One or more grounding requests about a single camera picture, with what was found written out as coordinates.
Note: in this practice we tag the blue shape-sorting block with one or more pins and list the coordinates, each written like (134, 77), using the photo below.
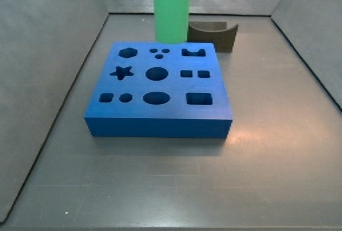
(161, 90)

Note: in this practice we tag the dark grey curved holder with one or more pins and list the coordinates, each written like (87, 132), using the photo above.
(213, 32)

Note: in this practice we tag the green oval peg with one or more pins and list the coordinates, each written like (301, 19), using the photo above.
(171, 20)

